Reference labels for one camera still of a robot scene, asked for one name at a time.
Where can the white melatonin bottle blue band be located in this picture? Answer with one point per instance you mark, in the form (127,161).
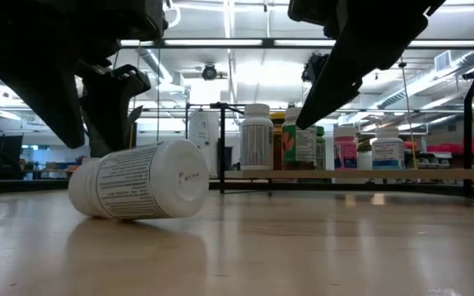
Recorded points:
(387,152)

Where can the black aluminium table frame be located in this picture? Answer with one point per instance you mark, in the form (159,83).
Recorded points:
(268,42)

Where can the pink bottle white cap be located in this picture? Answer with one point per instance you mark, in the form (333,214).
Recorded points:
(345,150)

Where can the large white medicine bottle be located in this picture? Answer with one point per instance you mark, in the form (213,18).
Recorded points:
(256,140)

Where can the amber bottle yellow cap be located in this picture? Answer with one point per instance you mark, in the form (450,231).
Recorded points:
(278,144)

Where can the black ceiling-mounted device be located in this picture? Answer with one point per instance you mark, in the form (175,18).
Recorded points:
(311,66)

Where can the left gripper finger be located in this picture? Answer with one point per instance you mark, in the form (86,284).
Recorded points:
(109,111)
(35,94)

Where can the red storage bins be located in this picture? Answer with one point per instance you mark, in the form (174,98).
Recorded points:
(442,148)

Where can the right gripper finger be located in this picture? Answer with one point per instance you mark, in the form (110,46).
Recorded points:
(331,90)

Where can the round black overhead camera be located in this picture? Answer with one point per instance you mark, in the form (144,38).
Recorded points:
(209,72)

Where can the white bottle fine-print label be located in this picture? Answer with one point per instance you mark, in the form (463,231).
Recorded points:
(138,181)

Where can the white tall appliance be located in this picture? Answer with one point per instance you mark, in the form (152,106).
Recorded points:
(204,127)

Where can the green medicine bottle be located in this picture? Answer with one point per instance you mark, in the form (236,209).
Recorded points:
(321,150)

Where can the wooden shelf black metal legs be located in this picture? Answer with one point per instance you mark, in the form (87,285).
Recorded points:
(426,174)

